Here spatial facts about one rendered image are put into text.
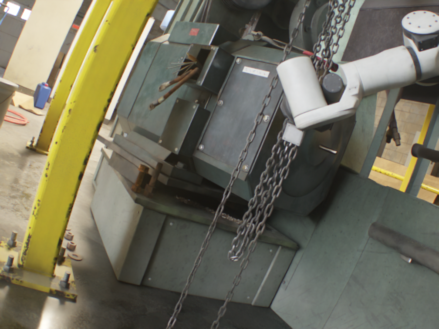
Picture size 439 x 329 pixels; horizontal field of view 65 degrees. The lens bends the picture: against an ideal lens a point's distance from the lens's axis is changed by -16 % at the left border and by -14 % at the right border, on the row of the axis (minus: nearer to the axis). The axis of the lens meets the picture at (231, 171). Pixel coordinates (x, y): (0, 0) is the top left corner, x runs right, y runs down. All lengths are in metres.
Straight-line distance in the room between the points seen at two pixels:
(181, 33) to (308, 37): 0.78
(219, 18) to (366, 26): 0.75
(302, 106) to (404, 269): 0.63
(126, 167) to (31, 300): 0.59
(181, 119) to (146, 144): 0.23
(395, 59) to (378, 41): 0.92
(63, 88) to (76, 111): 1.69
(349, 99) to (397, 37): 0.92
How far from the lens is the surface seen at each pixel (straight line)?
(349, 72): 0.68
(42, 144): 2.69
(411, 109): 7.72
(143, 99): 1.44
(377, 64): 0.69
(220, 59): 1.14
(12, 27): 14.95
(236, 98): 1.11
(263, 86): 1.07
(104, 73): 0.96
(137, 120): 1.43
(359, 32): 1.72
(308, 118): 0.66
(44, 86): 5.33
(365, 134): 1.79
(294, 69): 0.68
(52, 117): 2.67
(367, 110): 1.83
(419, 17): 0.74
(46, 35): 7.00
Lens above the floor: 0.53
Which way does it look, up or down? 4 degrees down
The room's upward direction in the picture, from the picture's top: 23 degrees clockwise
